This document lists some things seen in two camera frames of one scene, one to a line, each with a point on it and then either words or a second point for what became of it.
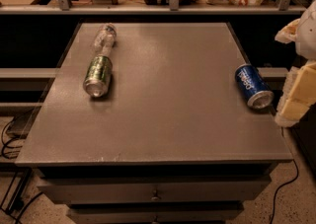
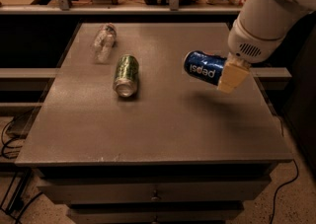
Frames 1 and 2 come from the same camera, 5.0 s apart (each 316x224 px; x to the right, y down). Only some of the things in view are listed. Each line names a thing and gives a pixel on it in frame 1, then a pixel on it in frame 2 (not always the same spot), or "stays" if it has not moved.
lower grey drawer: (203, 212) stays
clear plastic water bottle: (105, 39) stays
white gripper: (307, 36) → (247, 44)
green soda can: (99, 76) → (125, 79)
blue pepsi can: (256, 92) → (203, 66)
